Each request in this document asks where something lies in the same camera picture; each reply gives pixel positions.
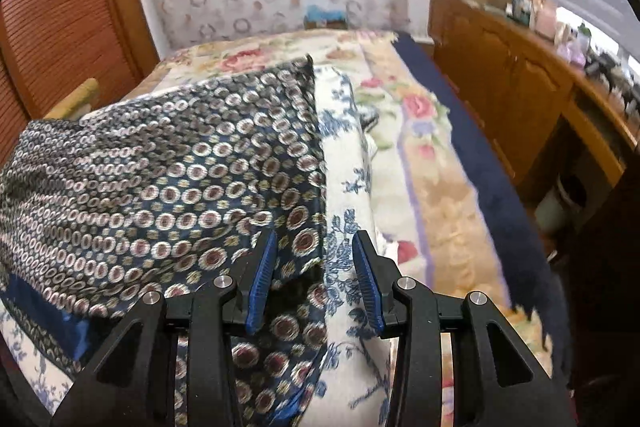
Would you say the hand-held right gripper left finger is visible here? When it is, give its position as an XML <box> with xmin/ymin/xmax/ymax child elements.
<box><xmin>50</xmin><ymin>229</ymin><xmax>278</xmax><ymax>427</ymax></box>

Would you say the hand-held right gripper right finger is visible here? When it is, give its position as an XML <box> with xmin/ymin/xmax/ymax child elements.
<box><xmin>352</xmin><ymin>231</ymin><xmax>576</xmax><ymax>427</ymax></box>

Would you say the navy ring-patterned satin garment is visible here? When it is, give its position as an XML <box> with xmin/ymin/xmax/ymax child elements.
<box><xmin>0</xmin><ymin>54</ymin><xmax>332</xmax><ymax>427</ymax></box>

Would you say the blue floral white quilt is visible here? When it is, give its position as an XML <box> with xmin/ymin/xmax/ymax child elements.
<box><xmin>0</xmin><ymin>67</ymin><xmax>403</xmax><ymax>427</ymax></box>

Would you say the rose floral blanket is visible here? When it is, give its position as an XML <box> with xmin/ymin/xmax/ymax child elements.
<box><xmin>127</xmin><ymin>29</ymin><xmax>556</xmax><ymax>380</ymax></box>

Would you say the navy bed sheet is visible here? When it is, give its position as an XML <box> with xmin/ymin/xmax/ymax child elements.
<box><xmin>394</xmin><ymin>32</ymin><xmax>573</xmax><ymax>390</ymax></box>

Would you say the grey waste bin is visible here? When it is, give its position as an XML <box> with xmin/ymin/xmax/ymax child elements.
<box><xmin>534</xmin><ymin>177</ymin><xmax>587</xmax><ymax>239</ymax></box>

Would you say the wooden cabinet desk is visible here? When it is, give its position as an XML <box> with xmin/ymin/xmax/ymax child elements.
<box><xmin>428</xmin><ymin>0</ymin><xmax>640</xmax><ymax>210</ymax></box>

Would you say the yellow plush toy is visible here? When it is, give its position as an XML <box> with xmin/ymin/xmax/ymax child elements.
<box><xmin>44</xmin><ymin>78</ymin><xmax>101</xmax><ymax>121</ymax></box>

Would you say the blue cloth bundle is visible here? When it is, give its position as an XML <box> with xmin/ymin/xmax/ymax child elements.
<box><xmin>305</xmin><ymin>4</ymin><xmax>347</xmax><ymax>24</ymax></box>

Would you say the purple tissue pack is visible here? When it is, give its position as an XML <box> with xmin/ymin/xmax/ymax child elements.
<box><xmin>562</xmin><ymin>41</ymin><xmax>587</xmax><ymax>68</ymax></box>

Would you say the black tripod gadget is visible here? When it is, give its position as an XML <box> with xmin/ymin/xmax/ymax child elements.
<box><xmin>587</xmin><ymin>51</ymin><xmax>626</xmax><ymax>88</ymax></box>

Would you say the pink bottle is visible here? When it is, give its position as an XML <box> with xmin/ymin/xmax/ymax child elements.
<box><xmin>537</xmin><ymin>0</ymin><xmax>559</xmax><ymax>34</ymax></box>

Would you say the wooden louvered wardrobe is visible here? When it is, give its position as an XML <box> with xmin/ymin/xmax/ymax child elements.
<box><xmin>0</xmin><ymin>0</ymin><xmax>162</xmax><ymax>150</ymax></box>

